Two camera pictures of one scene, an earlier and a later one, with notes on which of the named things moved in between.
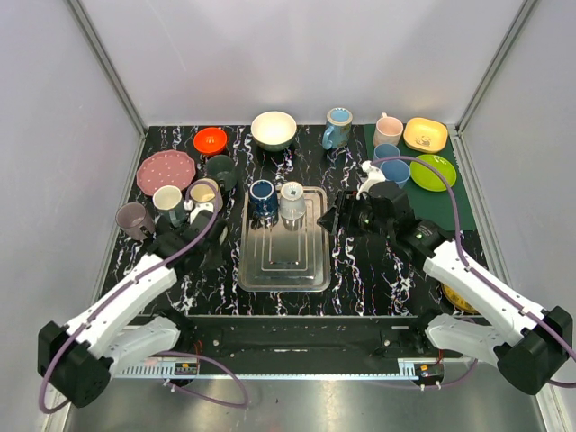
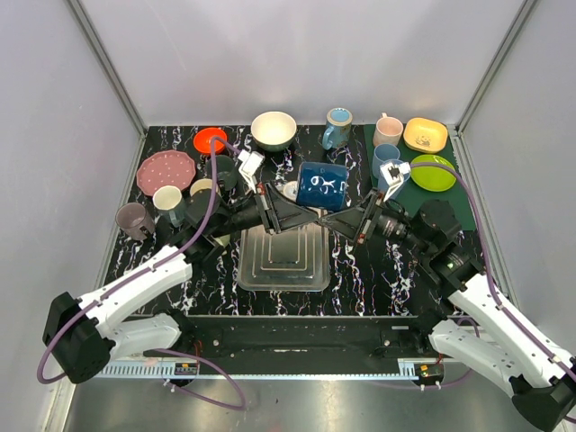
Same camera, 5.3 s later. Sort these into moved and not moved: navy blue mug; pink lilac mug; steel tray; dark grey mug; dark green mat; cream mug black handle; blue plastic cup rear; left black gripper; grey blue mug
Moved: left black gripper; cream mug black handle; navy blue mug
Not moved: dark grey mug; steel tray; blue plastic cup rear; pink lilac mug; grey blue mug; dark green mat
